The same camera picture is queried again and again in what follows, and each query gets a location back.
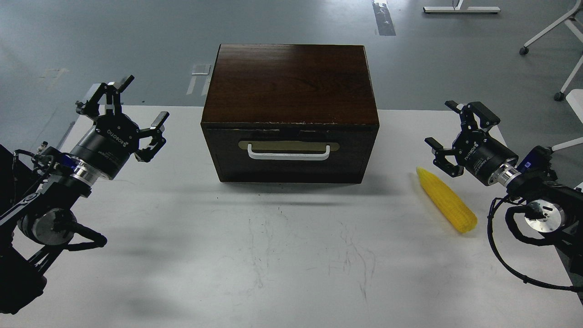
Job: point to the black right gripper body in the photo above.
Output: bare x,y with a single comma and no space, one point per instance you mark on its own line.
482,155

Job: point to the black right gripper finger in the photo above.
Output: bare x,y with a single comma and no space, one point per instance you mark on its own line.
440,160
475,117

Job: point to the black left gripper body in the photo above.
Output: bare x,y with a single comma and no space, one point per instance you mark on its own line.
108,144

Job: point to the yellow corn cob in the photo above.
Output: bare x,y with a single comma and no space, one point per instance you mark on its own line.
447,201

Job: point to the wooden drawer with white handle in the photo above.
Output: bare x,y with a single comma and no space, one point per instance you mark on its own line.
280,156

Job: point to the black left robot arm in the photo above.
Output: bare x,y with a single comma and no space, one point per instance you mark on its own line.
39,189

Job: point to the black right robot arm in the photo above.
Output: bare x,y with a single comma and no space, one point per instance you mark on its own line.
551,213

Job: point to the white table foot bar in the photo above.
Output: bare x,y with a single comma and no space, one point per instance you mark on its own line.
459,6

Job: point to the dark wooden cabinet box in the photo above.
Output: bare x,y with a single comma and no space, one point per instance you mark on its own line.
291,86

